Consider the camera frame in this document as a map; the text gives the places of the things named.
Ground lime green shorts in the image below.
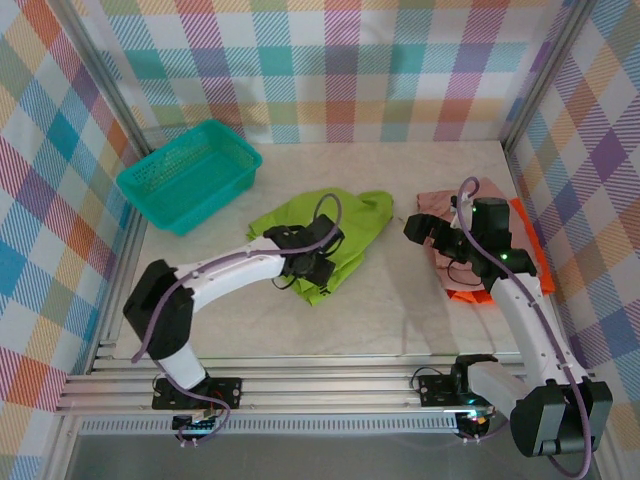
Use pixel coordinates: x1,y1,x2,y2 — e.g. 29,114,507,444
245,187,395,307

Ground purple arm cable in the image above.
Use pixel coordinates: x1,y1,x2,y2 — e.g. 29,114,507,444
132,193,346,447
457,175,594,479

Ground slotted grey cable duct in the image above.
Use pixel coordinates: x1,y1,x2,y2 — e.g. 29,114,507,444
79,418,459,434

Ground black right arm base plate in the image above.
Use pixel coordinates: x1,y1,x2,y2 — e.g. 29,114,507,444
417,373,511,407

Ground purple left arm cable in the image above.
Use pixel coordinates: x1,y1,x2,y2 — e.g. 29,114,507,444
132,193,346,447

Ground orange shorts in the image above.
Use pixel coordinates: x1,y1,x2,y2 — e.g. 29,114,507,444
446,197,555,305

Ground pink shorts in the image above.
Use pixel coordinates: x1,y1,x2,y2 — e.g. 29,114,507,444
415,175,509,291

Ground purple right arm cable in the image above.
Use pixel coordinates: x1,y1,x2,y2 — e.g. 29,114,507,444
457,175,594,479

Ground aluminium rail frame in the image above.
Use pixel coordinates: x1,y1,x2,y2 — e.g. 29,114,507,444
54,349,607,416

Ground aluminium corner post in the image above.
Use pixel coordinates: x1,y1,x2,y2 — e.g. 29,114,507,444
502,0,601,151
49,0,151,156

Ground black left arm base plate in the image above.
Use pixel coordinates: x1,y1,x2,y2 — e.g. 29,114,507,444
151,377,244,412

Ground teal plastic basket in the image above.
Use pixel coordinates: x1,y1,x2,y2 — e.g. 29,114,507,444
115,119,264,237

